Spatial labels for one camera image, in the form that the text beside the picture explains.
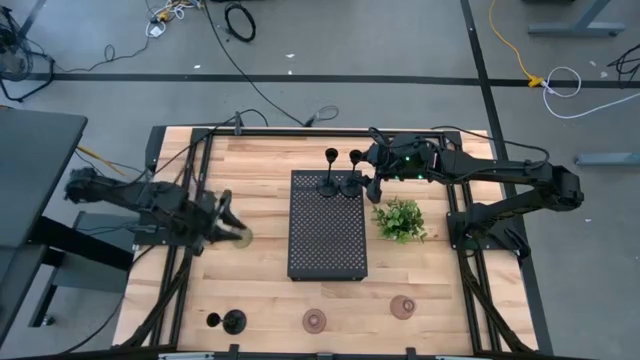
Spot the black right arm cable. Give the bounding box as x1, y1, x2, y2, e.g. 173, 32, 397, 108
429, 124, 551, 169

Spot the grey desk foot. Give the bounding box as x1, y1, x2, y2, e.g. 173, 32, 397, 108
573, 152, 640, 167
527, 0, 626, 38

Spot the black perforated metal stand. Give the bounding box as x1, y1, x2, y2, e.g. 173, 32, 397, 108
287, 169, 369, 282

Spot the green glass candlestick holder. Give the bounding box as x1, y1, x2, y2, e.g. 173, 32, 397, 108
230, 225, 254, 250

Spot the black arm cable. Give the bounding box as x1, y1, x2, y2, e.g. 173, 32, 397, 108
429, 124, 551, 169
144, 108, 270, 181

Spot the yellow extension cable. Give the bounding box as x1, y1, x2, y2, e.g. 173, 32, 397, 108
487, 0, 545, 89

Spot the long black floor cable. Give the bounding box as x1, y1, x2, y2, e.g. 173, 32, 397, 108
202, 0, 307, 127

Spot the green plant in white pot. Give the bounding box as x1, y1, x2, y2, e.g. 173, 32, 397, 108
371, 196, 429, 246

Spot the dark grey desk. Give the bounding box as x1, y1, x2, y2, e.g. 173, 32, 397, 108
0, 105, 89, 346

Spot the grey looped cable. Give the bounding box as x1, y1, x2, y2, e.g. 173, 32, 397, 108
304, 104, 341, 127

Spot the white looped floor cable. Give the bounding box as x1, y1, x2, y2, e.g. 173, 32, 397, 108
541, 66, 640, 121

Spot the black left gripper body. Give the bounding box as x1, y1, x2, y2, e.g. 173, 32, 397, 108
174, 195, 224, 256

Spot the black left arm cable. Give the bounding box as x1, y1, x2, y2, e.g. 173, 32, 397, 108
144, 108, 270, 181

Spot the tall black candlestick holder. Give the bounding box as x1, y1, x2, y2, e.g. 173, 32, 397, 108
205, 308, 248, 336
339, 148, 364, 199
316, 147, 340, 198

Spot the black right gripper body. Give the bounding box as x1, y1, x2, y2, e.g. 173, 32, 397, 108
367, 132, 442, 182

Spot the pink ribbed glass candlestick holder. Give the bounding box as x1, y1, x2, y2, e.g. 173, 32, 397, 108
301, 308, 328, 335
389, 294, 417, 321

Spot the white cable bundle with plug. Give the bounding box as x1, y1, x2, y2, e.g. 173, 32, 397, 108
144, 0, 204, 39

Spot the coiled black floor cable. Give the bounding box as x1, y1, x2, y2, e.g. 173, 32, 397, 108
223, 2, 257, 43

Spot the black aluminium table frame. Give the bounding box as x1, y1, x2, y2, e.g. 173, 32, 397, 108
119, 124, 540, 360

